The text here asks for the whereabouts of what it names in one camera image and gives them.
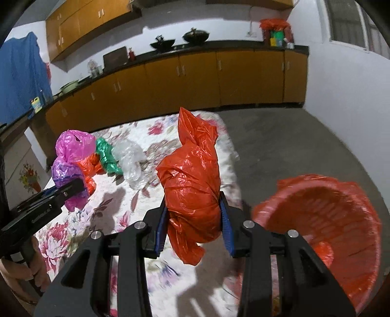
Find black wok with lid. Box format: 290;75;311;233
182;28;210;46

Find blue hanging cloth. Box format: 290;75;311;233
0;32;53;124

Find person's left hand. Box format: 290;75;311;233
1;237;51;302

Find red bag of groceries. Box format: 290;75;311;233
259;19;295;50

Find yellow detergent bottle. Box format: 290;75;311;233
30;96;42;114

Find green bowl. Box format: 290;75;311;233
60;80;79;94

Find barred window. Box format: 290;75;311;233
324;0;389;59

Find green plastic bag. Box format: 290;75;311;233
96;137;123;176

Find red trash basket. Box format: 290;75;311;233
252;174;381;312

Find crumpled clear plastic bag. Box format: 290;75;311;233
112;139;147;190

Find red bottle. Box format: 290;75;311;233
128;48;136;61

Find black pan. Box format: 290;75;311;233
150;35;175;53

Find lower orange kitchen cabinets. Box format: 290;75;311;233
45;50;308;135

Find red plastic bag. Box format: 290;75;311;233
75;153;106;196
156;108;221;266

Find purple plastic bag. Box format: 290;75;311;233
52;129;96;212

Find glass jar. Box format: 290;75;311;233
87;59;102;78

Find floral tablecloth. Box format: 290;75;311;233
36;115;239;316

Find upper orange kitchen cabinets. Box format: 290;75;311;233
46;1;295;62

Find orange kitchen cabinets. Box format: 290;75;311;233
46;1;295;62
45;50;308;135

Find white flower-decal cabinet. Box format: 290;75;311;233
5;135;50;209

